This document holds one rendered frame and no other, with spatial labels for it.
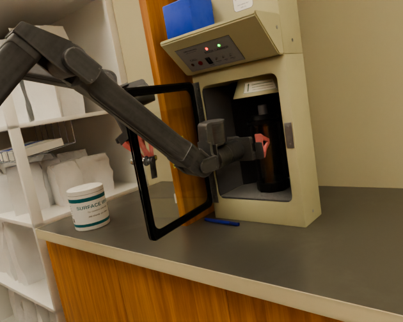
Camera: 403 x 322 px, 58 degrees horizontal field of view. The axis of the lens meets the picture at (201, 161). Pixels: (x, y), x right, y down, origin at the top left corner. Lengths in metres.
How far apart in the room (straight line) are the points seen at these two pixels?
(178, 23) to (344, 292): 0.76
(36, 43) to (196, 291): 0.68
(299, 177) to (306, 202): 0.08
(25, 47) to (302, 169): 0.72
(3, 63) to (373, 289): 0.76
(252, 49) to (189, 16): 0.19
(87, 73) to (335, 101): 0.94
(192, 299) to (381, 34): 0.99
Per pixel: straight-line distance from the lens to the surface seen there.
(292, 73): 1.01
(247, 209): 1.13
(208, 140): 0.90
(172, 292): 1.08
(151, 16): 1.17
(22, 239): 2.21
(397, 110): 1.34
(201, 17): 1.05
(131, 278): 1.20
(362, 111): 1.37
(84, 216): 1.37
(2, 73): 0.70
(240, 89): 1.09
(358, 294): 0.76
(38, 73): 1.12
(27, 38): 0.70
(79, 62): 0.71
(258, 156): 1.00
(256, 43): 0.95
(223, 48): 1.00
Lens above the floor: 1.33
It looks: 9 degrees down
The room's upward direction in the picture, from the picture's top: 10 degrees counter-clockwise
